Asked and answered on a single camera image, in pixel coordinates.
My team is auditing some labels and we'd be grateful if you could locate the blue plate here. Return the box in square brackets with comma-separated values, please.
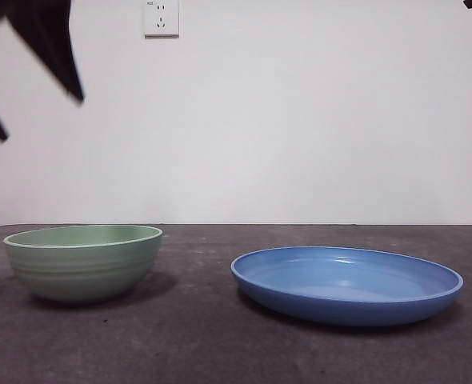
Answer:
[230, 246, 465, 327]

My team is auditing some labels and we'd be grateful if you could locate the white wall socket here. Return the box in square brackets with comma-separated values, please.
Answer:
[143, 0, 180, 40]

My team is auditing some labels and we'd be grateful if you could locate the green ribbed bowl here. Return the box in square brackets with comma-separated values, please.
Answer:
[2, 224, 164, 303]

